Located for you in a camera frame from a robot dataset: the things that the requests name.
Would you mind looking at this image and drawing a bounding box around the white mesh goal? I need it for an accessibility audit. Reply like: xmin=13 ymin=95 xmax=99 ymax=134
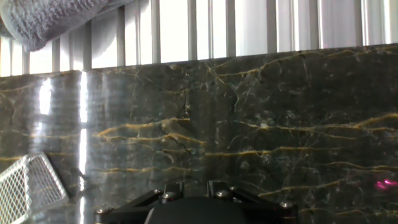
xmin=0 ymin=151 xmax=70 ymax=224

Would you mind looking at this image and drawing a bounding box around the grey towel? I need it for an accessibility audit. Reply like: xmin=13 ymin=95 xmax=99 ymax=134
xmin=0 ymin=0 xmax=135 ymax=53

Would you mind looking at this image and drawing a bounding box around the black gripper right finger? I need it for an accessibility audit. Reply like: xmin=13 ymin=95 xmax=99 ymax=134
xmin=207 ymin=180 xmax=299 ymax=220

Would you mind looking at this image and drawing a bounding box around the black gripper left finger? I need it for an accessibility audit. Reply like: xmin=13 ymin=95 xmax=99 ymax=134
xmin=94 ymin=182 xmax=185 ymax=224

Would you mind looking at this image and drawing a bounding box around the black marble pattern mat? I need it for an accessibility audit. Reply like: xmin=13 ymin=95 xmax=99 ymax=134
xmin=0 ymin=43 xmax=398 ymax=224

